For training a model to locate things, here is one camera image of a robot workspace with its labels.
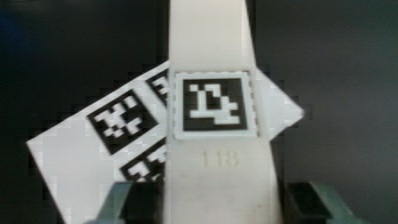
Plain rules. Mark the fiducial marker sheet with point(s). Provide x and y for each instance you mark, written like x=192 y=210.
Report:
x=105 y=147

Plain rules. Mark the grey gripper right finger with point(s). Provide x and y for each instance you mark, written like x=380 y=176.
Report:
x=314 y=205

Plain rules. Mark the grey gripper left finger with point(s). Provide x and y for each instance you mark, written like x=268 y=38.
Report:
x=110 y=211

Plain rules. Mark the white desk leg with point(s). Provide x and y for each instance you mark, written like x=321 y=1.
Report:
x=220 y=182

